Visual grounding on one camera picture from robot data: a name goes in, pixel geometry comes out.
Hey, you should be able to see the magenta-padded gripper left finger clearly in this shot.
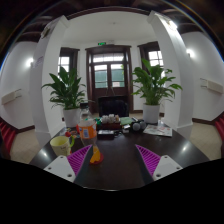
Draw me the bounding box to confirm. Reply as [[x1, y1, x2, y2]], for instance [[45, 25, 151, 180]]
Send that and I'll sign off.
[[43, 144, 94, 186]]

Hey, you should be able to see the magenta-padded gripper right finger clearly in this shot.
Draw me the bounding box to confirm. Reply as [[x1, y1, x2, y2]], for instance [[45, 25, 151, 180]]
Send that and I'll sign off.
[[134, 144, 184, 186]]

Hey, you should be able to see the orange drink bottle black cap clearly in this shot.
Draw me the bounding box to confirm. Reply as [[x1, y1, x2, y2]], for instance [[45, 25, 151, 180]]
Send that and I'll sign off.
[[76, 102, 105, 165]]

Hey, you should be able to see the pale yellow mug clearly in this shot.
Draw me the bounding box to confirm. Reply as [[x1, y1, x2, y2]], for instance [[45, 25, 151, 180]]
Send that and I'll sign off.
[[49, 134, 78, 157]]

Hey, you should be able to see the white printed magazine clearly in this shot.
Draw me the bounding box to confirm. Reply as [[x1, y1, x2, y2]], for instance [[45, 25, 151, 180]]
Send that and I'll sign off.
[[143, 123, 174, 138]]

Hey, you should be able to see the grey round speaker pair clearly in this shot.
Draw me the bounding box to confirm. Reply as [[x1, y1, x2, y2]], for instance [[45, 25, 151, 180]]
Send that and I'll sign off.
[[131, 119, 148, 132]]

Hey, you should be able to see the black rectangular case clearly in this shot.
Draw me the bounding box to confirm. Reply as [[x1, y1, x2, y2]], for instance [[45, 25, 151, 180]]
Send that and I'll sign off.
[[97, 129, 115, 140]]

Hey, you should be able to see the green cloth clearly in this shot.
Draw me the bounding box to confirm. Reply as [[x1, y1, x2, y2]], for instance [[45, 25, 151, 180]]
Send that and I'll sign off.
[[119, 116, 133, 127]]

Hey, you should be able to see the red carpeted staircase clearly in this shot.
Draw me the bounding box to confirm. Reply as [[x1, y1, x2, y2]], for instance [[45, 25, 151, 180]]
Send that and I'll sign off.
[[214, 113, 224, 143], [0, 118, 17, 156]]

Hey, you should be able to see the brown box of white cups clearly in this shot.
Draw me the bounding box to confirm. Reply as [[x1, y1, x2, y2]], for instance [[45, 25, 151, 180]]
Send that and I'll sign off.
[[99, 114, 122, 130]]

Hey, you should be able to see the potted plant in white pot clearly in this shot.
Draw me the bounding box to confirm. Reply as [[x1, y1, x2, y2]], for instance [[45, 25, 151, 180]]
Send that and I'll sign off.
[[131, 58, 184, 125], [41, 66, 88, 128]]

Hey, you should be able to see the black chair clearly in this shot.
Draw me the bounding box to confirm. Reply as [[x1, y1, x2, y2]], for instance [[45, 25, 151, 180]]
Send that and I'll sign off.
[[97, 95, 130, 118]]

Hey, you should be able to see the dark-framed window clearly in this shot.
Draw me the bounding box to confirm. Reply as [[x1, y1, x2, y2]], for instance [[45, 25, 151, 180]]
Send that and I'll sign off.
[[137, 41, 165, 69], [58, 47, 81, 78]]

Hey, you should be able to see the dark wooden double door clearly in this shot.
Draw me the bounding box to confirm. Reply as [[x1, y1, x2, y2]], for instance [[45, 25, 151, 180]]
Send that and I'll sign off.
[[85, 44, 134, 114]]

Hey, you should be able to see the white wall-mounted unit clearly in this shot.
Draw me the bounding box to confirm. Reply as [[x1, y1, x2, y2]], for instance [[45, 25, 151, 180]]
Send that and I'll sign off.
[[199, 78, 224, 94], [0, 89, 23, 105]]

